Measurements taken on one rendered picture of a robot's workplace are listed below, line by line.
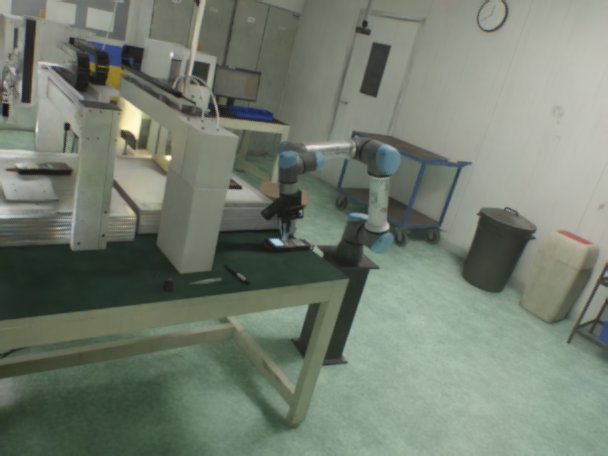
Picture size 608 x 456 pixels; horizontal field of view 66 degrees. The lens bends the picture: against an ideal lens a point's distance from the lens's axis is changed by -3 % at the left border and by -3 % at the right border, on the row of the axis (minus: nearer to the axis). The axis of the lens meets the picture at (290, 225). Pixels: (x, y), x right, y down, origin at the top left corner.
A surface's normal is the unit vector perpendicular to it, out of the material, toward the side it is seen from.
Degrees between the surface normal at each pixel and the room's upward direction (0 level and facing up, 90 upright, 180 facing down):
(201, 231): 90
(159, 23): 90
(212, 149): 90
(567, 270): 94
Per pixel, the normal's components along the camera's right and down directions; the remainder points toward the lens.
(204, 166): 0.56, 0.41
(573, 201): -0.79, 0.03
